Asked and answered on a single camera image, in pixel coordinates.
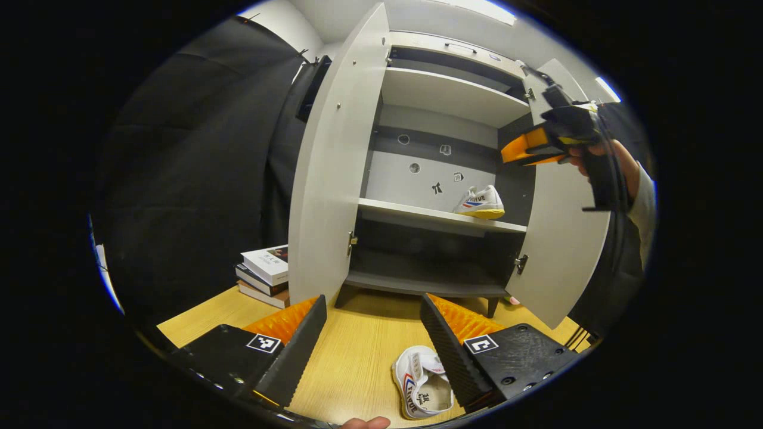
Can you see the brown book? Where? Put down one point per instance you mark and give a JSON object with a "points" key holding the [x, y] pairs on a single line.
{"points": [[262, 296]]}

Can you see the black backdrop cloth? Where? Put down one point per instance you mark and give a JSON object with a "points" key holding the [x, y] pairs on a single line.
{"points": [[197, 179]]}

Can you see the white shoe cabinet door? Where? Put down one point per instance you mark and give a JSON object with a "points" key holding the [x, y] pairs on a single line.
{"points": [[554, 256], [334, 179]]}

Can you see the white cabinet drawer front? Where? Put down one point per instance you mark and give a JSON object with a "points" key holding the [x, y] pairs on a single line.
{"points": [[417, 43]]}

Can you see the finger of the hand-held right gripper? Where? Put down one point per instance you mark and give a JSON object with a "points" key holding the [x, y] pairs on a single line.
{"points": [[524, 143], [545, 159]]}

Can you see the ceiling light panel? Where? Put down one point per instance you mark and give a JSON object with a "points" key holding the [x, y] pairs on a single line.
{"points": [[477, 11], [608, 89]]}

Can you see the white cover book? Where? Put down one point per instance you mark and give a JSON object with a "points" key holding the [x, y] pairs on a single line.
{"points": [[268, 265]]}

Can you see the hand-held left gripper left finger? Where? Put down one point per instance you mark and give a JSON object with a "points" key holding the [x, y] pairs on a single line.
{"points": [[304, 351]]}

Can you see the white shoe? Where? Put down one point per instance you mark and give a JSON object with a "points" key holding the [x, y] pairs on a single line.
{"points": [[486, 199], [417, 387]]}

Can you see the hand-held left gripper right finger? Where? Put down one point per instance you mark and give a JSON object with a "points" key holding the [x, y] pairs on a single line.
{"points": [[444, 351]]}

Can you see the dark grey book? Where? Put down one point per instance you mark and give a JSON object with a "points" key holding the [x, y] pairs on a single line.
{"points": [[256, 281]]}

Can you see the grey white shoe cabinet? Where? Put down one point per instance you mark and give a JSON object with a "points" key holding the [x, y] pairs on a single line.
{"points": [[429, 173]]}

